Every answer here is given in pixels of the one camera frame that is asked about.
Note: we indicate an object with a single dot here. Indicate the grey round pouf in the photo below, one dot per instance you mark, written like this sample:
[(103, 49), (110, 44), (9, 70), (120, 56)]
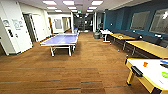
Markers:
[(97, 34)]

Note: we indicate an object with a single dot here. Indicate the blue ping pong table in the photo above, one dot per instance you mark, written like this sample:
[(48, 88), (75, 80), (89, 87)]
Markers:
[(61, 39)]

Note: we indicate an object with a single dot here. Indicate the small white table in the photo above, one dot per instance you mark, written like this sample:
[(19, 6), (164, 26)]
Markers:
[(106, 32)]

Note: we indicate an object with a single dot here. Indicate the long wooden table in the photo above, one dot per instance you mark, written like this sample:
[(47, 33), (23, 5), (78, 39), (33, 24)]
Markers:
[(150, 46), (121, 36)]

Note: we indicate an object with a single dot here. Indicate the rectangular ceiling light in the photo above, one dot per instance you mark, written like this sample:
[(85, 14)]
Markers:
[(49, 2), (96, 2), (68, 2)]

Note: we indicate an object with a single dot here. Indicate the small orange cup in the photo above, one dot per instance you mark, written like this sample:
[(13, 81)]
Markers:
[(145, 64)]

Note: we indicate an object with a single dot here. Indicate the dark grey sofa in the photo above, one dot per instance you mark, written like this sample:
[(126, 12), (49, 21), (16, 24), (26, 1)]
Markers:
[(148, 36)]

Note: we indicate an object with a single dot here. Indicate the yellow-legged air hockey table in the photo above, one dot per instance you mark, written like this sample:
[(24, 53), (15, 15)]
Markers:
[(150, 71)]

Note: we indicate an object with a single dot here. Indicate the small blue bowl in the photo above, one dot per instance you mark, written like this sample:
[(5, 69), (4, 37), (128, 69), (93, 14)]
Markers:
[(164, 62)]

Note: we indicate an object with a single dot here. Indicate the glass wall window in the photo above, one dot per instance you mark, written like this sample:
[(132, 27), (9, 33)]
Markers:
[(140, 20), (160, 21)]

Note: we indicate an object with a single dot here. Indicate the white wall sign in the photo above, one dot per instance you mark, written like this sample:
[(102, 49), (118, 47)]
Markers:
[(17, 23)]

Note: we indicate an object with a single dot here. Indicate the black wall panel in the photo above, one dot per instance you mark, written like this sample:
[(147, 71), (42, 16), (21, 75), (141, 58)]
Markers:
[(10, 33)]

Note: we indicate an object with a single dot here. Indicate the small round wall sign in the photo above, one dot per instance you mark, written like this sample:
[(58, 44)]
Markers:
[(6, 22)]

